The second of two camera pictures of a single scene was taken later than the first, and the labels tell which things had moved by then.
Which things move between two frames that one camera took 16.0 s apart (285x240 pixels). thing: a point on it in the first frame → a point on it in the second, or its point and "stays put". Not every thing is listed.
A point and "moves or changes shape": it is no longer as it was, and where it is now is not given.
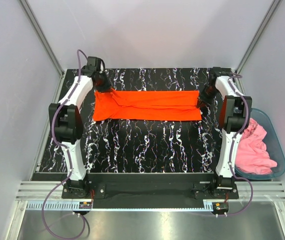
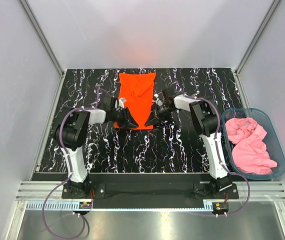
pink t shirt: [252, 156] stays put
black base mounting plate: [145, 187] stays put
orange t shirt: [146, 105] moves or changes shape
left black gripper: [106, 87] → [128, 120]
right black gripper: [206, 100] → [155, 117]
